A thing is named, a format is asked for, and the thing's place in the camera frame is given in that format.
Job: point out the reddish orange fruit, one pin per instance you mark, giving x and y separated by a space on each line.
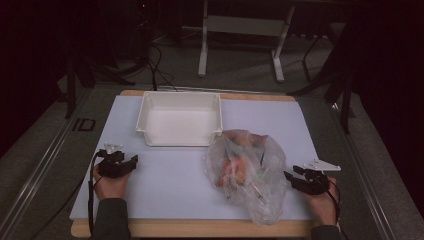
245 137
233 171

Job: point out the metal floor rail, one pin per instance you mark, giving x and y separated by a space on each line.
363 173
40 170

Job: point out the person's right hand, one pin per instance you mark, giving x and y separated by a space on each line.
321 206

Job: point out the white plastic bin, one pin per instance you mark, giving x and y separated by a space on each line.
180 125

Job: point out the white metal stand frame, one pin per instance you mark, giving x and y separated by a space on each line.
246 25

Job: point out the person's left hand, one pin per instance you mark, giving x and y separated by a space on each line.
111 188

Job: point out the white table mat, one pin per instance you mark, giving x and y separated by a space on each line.
173 180

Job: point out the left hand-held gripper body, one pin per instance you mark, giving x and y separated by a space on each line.
111 161

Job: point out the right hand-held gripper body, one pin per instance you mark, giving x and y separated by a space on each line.
316 178

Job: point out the clear plastic bag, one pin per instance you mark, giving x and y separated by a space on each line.
266 186

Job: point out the black metal stand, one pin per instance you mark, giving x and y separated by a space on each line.
345 96
71 83

